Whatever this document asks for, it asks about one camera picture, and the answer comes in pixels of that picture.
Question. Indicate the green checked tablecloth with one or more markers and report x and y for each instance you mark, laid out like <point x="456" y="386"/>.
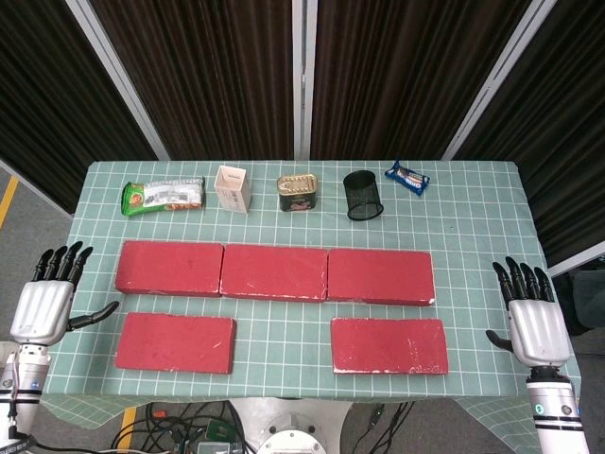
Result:
<point x="283" y="340"/>

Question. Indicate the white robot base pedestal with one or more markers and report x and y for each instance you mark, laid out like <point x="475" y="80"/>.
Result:
<point x="288" y="425"/>

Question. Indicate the red brick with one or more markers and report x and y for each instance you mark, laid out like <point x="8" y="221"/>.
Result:
<point x="175" y="340"/>
<point x="274" y="272"/>
<point x="167" y="267"/>
<point x="390" y="343"/>
<point x="380" y="276"/>

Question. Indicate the black mesh pen cup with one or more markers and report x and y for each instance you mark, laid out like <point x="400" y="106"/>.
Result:
<point x="364" y="201"/>

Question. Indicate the black gold luncheon meat can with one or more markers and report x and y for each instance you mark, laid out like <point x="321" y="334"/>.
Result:
<point x="297" y="196"/>

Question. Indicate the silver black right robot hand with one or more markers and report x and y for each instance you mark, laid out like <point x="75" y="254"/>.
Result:
<point x="539" y="331"/>

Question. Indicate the green white snack bag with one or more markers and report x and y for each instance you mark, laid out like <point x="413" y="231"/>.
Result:
<point x="165" y="194"/>

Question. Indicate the green circuit board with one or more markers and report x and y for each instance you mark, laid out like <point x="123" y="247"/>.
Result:
<point x="218" y="431"/>

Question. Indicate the white open carton box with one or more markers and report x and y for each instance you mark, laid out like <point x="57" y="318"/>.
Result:
<point x="234" y="196"/>

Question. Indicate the white partition frame post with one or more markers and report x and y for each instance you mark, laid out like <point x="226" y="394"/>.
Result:
<point x="302" y="71"/>
<point x="501" y="75"/>
<point x="118" y="80"/>

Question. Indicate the dark brown partition panel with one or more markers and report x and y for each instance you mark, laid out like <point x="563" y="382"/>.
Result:
<point x="562" y="142"/>
<point x="402" y="75"/>
<point x="208" y="75"/>
<point x="42" y="94"/>

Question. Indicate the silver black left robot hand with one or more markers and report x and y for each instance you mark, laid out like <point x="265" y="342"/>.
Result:
<point x="40" y="309"/>

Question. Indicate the blue cookie packet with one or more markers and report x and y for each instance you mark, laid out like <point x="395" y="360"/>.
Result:
<point x="409" y="179"/>

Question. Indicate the white partition frame rail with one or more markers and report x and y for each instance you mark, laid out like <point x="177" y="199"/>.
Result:
<point x="33" y="184"/>
<point x="579" y="260"/>

